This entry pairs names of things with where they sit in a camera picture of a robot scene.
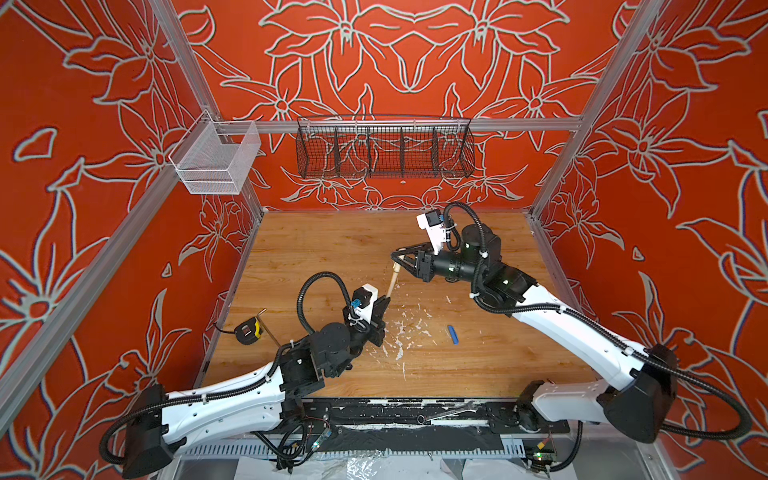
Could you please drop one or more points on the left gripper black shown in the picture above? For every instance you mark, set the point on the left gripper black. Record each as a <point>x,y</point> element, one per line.
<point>375,322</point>

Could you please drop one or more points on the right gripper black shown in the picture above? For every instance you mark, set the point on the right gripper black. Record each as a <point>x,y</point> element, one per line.
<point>424,264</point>

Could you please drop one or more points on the beige pen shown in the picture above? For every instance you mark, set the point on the beige pen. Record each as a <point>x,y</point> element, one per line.
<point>393,280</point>

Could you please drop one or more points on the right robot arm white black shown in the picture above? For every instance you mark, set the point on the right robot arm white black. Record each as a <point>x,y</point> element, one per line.
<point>635,388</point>

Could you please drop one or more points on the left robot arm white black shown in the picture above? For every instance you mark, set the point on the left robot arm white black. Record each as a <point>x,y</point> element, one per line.
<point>162,424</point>

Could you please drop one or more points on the blue pen cap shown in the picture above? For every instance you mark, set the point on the blue pen cap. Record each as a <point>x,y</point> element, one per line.
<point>453,335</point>

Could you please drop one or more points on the yellow black tape measure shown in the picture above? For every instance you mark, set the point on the yellow black tape measure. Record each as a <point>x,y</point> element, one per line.
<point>249,331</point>

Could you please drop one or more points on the white mesh basket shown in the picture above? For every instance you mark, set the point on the white mesh basket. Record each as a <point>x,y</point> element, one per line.
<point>216,157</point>

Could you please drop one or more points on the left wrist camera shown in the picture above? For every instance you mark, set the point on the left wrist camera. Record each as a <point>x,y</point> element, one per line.
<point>362,303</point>

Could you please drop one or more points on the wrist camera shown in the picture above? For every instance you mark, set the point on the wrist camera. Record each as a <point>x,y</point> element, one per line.
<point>362,303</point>
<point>432,222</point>

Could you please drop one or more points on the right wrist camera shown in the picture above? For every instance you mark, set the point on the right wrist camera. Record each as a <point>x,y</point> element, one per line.
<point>432,222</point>

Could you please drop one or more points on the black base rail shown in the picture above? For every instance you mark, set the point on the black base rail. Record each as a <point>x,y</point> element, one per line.
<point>499,415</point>

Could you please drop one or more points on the black wire basket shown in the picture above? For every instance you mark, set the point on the black wire basket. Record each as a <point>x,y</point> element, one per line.
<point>359,147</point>

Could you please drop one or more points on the white cable duct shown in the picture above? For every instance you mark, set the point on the white cable duct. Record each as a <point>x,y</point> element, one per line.
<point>509,448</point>

